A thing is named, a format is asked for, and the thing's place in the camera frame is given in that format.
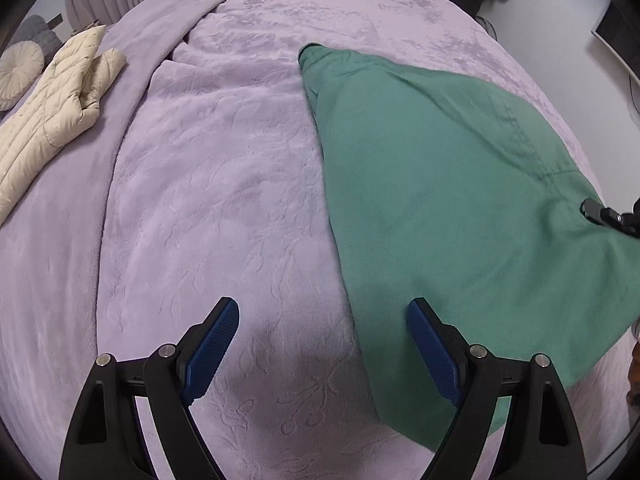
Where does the round cream pleated cushion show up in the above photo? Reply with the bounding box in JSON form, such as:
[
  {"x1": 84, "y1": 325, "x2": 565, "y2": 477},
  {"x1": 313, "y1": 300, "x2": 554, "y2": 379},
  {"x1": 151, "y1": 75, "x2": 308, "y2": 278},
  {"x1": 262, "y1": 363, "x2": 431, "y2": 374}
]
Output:
[{"x1": 0, "y1": 41, "x2": 44, "y2": 112}]

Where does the green button-up shirt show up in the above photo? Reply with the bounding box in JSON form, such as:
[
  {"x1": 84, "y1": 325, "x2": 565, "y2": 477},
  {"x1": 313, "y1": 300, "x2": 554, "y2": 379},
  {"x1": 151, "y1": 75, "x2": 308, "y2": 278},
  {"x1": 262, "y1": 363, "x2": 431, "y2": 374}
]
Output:
[{"x1": 298, "y1": 44, "x2": 639, "y2": 448}]

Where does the cream puffer jacket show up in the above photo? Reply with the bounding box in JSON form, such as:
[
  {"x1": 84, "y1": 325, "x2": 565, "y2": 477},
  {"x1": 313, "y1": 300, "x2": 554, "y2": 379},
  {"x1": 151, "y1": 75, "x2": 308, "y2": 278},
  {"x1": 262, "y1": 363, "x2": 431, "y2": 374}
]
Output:
[{"x1": 1, "y1": 25, "x2": 126, "y2": 219}]

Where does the lilac plush blanket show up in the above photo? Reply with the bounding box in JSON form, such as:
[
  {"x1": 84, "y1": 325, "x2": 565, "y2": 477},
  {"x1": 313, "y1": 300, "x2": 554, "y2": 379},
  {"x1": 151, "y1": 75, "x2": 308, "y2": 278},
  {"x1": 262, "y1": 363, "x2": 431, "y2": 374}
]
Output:
[{"x1": 0, "y1": 0, "x2": 640, "y2": 480}]

